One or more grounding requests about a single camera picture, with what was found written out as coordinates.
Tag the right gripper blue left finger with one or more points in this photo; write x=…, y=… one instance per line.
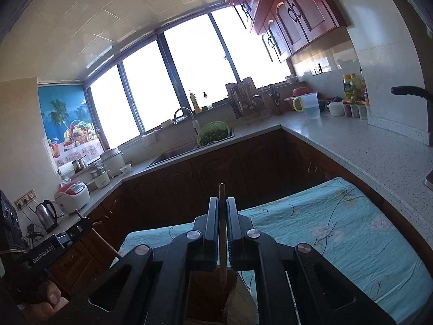
x=148, y=285

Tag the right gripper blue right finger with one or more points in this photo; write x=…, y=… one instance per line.
x=295, y=284

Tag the chrome kitchen faucet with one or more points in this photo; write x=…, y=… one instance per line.
x=183, y=114

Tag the person's left hand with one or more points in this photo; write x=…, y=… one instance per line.
x=53, y=301

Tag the stainless electric kettle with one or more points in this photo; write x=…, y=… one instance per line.
x=47, y=215

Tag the wooden utensil holder box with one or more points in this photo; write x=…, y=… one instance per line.
x=209, y=303

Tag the teal floral tablecloth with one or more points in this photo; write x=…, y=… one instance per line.
x=341, y=223

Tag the white red rice cooker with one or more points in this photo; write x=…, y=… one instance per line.
x=72, y=196

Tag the small white cooker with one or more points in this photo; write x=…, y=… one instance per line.
x=100, y=177

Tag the lower wooden cabinets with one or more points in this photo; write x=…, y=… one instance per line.
x=257, y=170

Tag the wooden cabinets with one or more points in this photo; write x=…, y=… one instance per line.
x=257, y=170
x=291, y=25

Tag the large white pot cooker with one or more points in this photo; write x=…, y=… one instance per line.
x=113, y=162

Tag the tropical fruit poster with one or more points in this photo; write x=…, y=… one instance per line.
x=69, y=128

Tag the green colander with vegetables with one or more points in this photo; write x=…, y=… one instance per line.
x=213, y=132

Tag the gas stove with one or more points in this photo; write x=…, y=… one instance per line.
x=428, y=181

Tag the white bowl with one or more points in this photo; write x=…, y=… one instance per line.
x=336, y=109

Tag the yellow dish soap bottle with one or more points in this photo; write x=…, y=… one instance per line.
x=194, y=101

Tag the seasoning jars set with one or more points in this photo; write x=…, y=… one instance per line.
x=355, y=110

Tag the dish drying rack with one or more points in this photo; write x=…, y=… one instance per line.
x=246, y=100

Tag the knife block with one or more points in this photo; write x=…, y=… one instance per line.
x=275, y=97

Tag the yellow oil bottle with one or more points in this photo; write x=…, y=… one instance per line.
x=352, y=87

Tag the black wok pan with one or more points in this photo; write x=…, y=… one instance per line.
x=413, y=90

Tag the upper wooden cabinets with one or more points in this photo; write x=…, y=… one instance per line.
x=291, y=25

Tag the wall power outlet strip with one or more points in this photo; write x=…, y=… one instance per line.
x=27, y=198

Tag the clear pitcher green handle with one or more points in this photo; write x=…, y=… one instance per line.
x=307, y=104

